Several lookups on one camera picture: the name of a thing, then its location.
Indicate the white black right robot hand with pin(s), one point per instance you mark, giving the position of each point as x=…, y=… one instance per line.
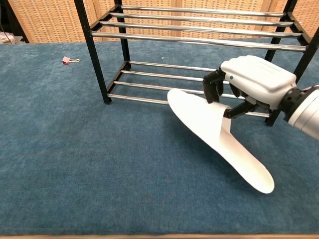
x=259, y=77

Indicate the white slipper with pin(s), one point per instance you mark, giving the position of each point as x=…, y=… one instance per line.
x=199, y=117

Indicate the black metal shoe rack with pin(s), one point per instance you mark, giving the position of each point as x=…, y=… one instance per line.
x=193, y=40

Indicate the pink binder clip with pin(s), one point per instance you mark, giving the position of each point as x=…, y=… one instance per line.
x=66, y=60

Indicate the woven rattan folding screen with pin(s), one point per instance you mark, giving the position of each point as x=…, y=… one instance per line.
x=49, y=22

